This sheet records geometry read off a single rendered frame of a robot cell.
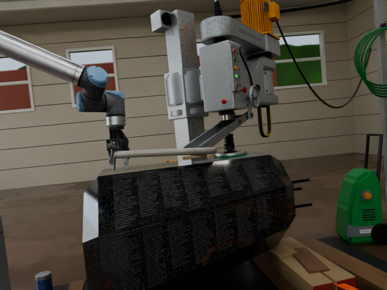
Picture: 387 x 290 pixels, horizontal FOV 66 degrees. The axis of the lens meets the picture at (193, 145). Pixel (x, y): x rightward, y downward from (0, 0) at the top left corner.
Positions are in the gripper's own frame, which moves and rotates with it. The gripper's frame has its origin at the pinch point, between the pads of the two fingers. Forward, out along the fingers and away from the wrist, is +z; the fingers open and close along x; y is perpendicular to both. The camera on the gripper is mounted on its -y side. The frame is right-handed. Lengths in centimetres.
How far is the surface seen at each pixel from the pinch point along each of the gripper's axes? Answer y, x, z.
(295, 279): -22, 85, 66
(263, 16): -97, 90, -107
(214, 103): -47, 48, -35
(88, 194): -9.0, -20.5, 13.8
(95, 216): 2.6, -12.5, 22.5
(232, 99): -41, 59, -35
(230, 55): -37, 59, -61
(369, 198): -103, 164, 41
